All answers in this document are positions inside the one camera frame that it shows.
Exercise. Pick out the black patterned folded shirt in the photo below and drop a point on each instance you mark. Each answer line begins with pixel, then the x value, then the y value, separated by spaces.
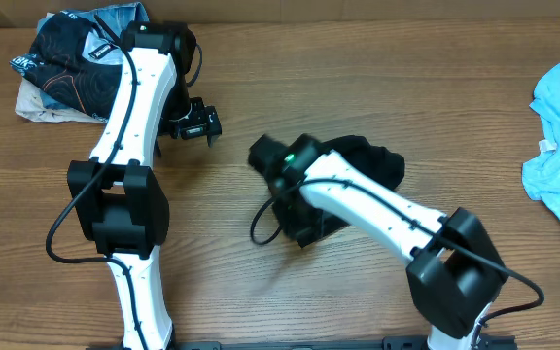
pixel 72 62

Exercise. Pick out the black t-shirt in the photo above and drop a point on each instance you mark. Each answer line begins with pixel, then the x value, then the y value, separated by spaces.
pixel 305 224

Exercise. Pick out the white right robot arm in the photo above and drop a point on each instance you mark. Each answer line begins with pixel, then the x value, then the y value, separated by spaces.
pixel 453 269

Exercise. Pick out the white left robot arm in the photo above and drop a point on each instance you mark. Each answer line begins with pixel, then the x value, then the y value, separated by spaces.
pixel 115 193

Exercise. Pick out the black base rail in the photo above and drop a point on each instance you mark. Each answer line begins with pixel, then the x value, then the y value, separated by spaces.
pixel 304 345

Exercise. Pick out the beige folded cloth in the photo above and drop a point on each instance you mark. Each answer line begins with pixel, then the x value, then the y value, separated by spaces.
pixel 29 105

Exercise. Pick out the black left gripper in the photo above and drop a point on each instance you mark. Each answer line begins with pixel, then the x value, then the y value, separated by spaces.
pixel 205 121

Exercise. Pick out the folded blue jeans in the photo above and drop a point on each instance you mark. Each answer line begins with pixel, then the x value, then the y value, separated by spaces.
pixel 117 17

